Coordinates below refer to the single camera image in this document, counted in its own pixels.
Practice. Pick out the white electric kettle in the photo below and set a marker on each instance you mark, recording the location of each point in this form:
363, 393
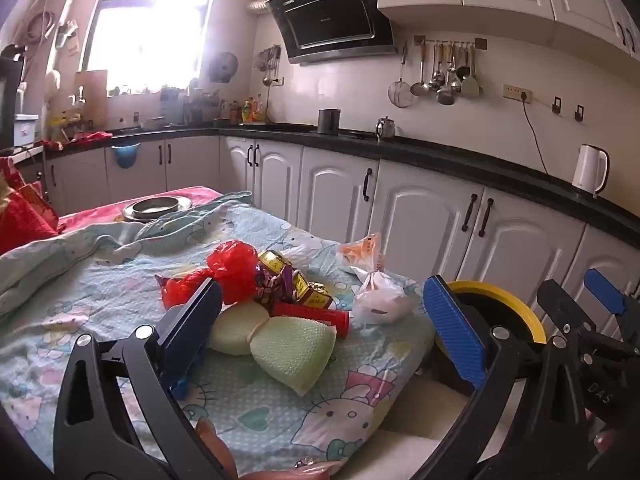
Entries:
587, 170

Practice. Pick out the blue plastic basin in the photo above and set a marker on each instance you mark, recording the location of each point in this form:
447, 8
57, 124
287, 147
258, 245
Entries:
126, 156

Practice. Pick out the wall exhaust fan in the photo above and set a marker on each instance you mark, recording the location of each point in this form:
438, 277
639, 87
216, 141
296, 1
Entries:
223, 67

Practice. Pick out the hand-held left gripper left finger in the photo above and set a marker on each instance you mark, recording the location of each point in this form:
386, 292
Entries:
195, 315

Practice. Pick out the pale green spatula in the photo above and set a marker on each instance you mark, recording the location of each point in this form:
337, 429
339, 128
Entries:
471, 86

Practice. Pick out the black wall hook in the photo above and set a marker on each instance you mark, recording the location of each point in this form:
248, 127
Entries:
579, 114
557, 105

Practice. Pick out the blue glove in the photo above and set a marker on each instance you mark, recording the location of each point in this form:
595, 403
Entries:
181, 391

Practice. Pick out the silver exhaust duct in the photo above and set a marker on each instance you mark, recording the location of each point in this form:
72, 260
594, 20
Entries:
262, 5

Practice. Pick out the yellow trash bin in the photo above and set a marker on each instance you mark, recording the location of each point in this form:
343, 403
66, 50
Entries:
500, 290

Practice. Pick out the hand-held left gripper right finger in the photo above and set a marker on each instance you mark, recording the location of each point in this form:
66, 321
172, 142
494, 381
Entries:
452, 325

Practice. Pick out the black kitchen countertop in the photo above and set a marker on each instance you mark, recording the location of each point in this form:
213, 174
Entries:
450, 157

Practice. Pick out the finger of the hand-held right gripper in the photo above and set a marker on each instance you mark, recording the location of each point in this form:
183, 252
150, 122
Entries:
562, 310
602, 285

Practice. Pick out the red cylindrical tube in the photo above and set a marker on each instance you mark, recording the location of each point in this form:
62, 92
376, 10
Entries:
310, 316

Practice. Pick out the steel teapot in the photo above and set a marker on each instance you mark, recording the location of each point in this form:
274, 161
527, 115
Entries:
385, 130

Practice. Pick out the steel mesh strainer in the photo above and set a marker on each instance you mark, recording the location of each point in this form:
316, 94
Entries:
401, 95

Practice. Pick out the black spatula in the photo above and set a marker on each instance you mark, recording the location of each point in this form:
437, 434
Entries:
463, 71

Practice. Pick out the wall utensil rail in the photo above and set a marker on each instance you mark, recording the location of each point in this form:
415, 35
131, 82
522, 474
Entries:
450, 41

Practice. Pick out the black range hood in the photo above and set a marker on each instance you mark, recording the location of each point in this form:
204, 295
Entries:
330, 20

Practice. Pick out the hanging kitchen tools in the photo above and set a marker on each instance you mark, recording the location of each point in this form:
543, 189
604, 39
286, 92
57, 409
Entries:
270, 62

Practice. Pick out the large steel ladle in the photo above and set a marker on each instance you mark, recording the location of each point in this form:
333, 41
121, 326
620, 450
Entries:
446, 96

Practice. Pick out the green scrub pad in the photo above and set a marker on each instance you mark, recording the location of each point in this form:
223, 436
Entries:
295, 355

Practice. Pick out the red plastic bag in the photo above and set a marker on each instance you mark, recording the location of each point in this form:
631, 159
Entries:
232, 265

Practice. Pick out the wall power socket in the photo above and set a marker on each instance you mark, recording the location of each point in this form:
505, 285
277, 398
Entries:
515, 92

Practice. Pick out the kitchen window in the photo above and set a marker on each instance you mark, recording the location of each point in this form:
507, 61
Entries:
145, 35

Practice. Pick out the white plastic bag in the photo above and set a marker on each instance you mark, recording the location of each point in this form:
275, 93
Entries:
380, 300

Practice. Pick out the cartoon printed blanket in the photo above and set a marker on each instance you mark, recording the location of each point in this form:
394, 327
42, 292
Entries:
100, 300

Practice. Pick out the purple snack wrapper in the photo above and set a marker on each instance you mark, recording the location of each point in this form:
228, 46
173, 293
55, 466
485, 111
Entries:
272, 287

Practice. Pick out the cream sponge pad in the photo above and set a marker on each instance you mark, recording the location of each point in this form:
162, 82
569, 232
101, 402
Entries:
235, 330

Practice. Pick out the row of condiment bottles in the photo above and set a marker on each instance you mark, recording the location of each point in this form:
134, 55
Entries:
250, 110

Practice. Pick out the white lower cabinets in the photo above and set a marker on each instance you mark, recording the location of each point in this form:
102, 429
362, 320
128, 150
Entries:
425, 220

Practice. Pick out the pink bed sheet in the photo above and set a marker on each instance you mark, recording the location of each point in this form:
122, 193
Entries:
90, 212

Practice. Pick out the dark metal cup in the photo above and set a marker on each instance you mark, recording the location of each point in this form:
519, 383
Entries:
328, 121

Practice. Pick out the steel basin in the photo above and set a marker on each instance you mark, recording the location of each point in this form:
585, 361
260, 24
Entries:
150, 205

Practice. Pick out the yellow brown seasoning packet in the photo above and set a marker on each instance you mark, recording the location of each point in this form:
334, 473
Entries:
272, 261

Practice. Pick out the orange printed plastic bag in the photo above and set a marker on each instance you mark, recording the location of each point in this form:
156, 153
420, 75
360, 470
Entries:
362, 252

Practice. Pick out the white storage box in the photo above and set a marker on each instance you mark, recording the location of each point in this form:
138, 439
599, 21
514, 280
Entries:
26, 130

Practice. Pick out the person's right hand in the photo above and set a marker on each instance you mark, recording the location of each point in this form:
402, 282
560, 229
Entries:
605, 442

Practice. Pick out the black appliance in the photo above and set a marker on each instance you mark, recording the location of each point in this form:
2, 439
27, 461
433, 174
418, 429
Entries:
9, 100

